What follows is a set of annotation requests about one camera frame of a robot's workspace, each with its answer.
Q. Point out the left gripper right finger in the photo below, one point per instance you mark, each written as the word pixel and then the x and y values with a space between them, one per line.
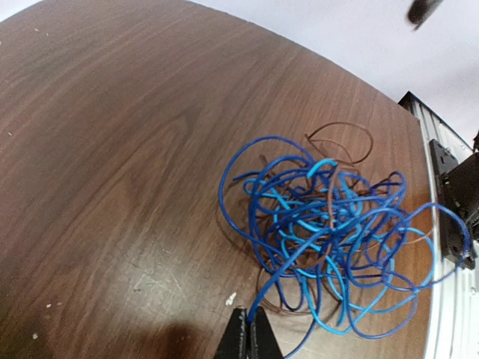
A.
pixel 262 343

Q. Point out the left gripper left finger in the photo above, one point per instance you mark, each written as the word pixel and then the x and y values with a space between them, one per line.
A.
pixel 233 344

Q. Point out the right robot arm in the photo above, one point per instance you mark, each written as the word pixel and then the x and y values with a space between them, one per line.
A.
pixel 420 11

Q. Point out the front aluminium rail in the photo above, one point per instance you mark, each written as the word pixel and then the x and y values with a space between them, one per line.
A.
pixel 453 326

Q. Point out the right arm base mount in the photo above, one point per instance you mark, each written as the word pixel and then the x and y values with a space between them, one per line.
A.
pixel 457 190

